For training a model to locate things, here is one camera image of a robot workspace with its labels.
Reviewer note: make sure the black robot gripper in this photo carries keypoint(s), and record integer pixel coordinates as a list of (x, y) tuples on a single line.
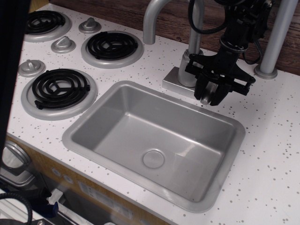
[(221, 69)]

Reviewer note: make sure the silver faucet lever handle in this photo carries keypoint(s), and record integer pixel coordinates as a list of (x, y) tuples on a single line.
[(208, 93)]

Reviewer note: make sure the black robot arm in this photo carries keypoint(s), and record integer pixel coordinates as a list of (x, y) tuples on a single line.
[(245, 22)]

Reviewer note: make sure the grey vertical support pole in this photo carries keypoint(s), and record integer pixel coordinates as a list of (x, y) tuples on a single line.
[(266, 70)]

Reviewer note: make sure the silver toy faucet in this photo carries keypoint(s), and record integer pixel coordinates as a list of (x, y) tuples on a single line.
[(177, 80)]

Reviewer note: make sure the grey plastic sink basin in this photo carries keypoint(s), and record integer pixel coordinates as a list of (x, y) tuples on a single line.
[(179, 151)]

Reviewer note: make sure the back right stove burner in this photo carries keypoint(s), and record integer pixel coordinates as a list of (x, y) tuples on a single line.
[(112, 49)]

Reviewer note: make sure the stove burner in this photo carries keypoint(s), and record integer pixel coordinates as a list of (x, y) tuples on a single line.
[(46, 25), (112, 49), (59, 94)]

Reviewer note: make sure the silver knob back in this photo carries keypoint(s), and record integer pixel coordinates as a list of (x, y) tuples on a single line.
[(89, 26)]

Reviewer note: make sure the silver knob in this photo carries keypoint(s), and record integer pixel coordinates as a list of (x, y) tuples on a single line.
[(63, 45), (31, 68), (89, 26)]

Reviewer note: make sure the silver knob middle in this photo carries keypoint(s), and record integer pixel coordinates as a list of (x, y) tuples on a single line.
[(63, 45)]

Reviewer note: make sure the front right stove burner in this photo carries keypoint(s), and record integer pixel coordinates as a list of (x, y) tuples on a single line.
[(59, 94)]

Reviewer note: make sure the back left stove burner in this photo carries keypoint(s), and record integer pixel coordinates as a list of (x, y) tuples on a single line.
[(46, 25)]

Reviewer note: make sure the silver knob front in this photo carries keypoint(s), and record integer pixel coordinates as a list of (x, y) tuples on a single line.
[(31, 68)]

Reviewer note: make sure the silver round oven dial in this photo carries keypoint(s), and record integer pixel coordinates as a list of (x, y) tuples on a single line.
[(14, 158)]

